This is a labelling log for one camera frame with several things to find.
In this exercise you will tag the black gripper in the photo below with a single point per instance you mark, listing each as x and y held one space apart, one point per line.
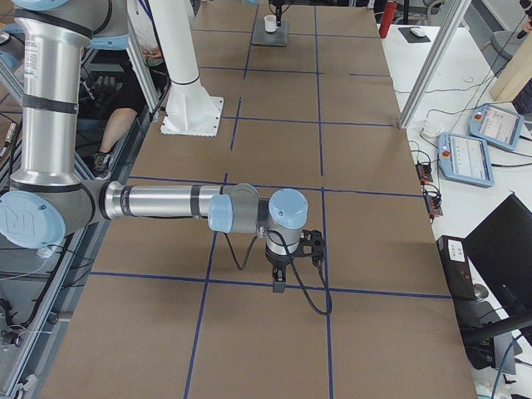
278 261
277 7

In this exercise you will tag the white ceramic cup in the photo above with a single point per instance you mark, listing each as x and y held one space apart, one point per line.
270 23

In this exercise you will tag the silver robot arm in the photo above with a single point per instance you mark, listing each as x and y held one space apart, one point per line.
47 200

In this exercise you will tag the grey closed laptop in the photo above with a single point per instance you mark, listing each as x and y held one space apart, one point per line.
279 38

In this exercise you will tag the red cylinder bottle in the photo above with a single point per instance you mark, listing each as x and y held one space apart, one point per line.
387 17

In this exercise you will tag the black mouse pad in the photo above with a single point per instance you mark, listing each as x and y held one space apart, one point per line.
405 31

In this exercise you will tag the white computer mouse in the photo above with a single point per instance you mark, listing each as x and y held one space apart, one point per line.
417 32

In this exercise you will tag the near orange connector board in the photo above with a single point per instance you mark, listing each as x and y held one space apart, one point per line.
432 197

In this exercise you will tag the orange connector board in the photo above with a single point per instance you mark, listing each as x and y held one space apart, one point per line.
423 167
432 197

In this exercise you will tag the black desktop box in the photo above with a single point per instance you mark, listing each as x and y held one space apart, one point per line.
456 266

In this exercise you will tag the far orange connector board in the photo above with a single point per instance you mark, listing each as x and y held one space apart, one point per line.
423 167

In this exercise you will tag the person in grey sweater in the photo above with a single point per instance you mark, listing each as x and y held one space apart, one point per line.
131 100

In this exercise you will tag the near blue teach pendant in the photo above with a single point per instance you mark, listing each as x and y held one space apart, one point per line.
465 159

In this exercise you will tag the blue teach pendant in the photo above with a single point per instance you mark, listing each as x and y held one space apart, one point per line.
497 126
465 159

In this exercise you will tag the black monitor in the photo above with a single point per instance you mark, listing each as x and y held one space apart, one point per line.
500 249

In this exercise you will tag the grey office chair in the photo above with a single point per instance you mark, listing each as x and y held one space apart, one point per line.
504 44

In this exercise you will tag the far blue teach pendant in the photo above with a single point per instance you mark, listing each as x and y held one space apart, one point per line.
497 126

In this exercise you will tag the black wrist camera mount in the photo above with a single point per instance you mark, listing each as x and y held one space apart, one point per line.
311 244

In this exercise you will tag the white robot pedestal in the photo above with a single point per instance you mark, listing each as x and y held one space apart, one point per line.
189 109

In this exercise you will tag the aluminium frame post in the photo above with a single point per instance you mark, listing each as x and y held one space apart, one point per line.
438 49

